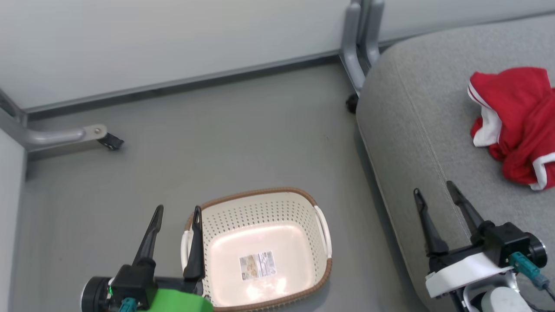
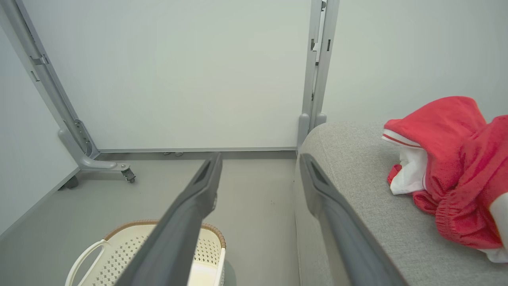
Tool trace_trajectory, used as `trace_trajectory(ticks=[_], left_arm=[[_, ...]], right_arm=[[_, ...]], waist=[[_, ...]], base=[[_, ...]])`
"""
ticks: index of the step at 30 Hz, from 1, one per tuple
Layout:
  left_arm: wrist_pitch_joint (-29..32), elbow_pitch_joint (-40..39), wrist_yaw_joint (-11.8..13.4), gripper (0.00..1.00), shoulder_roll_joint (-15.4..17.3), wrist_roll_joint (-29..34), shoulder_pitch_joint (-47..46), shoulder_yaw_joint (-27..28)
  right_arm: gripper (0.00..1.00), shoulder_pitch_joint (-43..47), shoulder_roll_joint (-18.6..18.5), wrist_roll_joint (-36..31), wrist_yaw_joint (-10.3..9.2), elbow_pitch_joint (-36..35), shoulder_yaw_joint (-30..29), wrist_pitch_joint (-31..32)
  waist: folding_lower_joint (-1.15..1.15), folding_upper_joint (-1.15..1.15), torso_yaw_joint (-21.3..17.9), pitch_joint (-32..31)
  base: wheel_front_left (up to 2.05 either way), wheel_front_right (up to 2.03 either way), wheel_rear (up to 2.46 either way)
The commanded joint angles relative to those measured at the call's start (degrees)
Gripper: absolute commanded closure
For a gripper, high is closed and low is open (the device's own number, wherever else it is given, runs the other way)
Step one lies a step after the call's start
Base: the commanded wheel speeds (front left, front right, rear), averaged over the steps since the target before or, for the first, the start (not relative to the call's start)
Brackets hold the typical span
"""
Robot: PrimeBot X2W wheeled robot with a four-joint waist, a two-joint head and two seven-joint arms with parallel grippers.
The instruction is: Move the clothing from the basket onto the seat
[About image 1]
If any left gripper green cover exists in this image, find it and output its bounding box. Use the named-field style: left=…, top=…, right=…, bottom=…
left=132, top=205, right=215, bottom=312

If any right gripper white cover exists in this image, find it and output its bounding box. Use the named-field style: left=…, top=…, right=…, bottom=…
left=413, top=180, right=515, bottom=300

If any red and white jersey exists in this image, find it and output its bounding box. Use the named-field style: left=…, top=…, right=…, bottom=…
left=467, top=66, right=555, bottom=192

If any grey fabric sofa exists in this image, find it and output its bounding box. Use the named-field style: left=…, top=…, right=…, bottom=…
left=355, top=13, right=555, bottom=312

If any paper label sticker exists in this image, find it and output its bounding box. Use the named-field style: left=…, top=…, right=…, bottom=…
left=238, top=250, right=277, bottom=282

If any cream perforated laundry basket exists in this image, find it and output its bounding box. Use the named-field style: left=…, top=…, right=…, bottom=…
left=180, top=187, right=333, bottom=312

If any grey metal partition leg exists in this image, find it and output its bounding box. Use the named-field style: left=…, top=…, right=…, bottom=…
left=339, top=0, right=385, bottom=94
left=0, top=88, right=108, bottom=153

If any teal cable connector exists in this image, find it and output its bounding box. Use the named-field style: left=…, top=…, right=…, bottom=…
left=118, top=296, right=140, bottom=312
left=509, top=252, right=555, bottom=304

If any grey metal baseboard rail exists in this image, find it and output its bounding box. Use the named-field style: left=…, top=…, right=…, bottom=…
left=25, top=50, right=342, bottom=120

